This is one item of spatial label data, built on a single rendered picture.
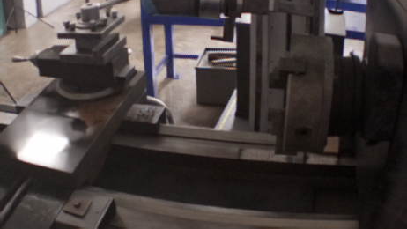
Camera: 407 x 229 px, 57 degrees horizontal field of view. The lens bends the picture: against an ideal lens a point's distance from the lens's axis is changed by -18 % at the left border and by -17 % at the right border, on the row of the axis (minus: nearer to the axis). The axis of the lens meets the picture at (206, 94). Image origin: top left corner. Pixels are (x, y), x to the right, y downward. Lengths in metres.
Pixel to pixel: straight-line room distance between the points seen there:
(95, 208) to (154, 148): 0.33
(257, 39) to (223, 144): 0.84
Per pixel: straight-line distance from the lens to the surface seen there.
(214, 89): 3.07
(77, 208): 0.98
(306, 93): 0.82
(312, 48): 0.86
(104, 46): 1.25
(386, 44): 0.69
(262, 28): 1.96
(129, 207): 1.03
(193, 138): 1.26
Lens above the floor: 1.52
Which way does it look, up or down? 28 degrees down
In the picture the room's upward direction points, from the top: 2 degrees counter-clockwise
